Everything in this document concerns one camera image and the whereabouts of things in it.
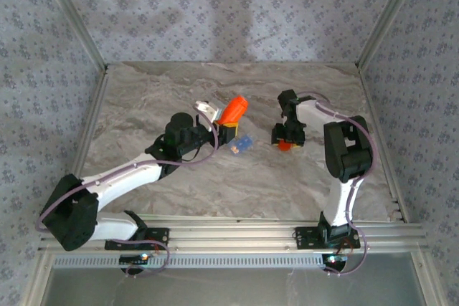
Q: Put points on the aluminium table side rail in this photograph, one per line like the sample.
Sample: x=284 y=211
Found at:
x=97 y=105
x=374 y=105

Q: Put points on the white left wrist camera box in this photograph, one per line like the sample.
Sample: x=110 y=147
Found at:
x=206 y=110

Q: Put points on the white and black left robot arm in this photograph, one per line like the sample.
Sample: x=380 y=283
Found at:
x=118 y=180

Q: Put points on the left controller board with LED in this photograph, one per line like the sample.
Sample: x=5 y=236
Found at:
x=132 y=258

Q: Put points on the controller board with led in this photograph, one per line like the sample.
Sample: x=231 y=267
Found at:
x=333 y=259
x=132 y=258

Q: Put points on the aluminium frame post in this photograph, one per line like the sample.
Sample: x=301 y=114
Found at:
x=71 y=15
x=391 y=15

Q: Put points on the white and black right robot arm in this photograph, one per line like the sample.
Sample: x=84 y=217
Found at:
x=351 y=148

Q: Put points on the orange pill bottle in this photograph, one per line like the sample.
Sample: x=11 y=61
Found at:
x=233 y=110

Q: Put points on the grey metal panel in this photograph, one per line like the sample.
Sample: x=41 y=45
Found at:
x=229 y=288

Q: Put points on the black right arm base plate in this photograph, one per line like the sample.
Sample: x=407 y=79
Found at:
x=308 y=239

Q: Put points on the orange pill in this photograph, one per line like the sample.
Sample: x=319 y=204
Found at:
x=235 y=148

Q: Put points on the aluminium mounting rail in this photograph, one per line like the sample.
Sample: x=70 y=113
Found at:
x=229 y=236

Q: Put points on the right controller board with LED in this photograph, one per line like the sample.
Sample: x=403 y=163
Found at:
x=333 y=259

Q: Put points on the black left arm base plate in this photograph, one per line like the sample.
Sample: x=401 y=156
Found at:
x=150 y=241

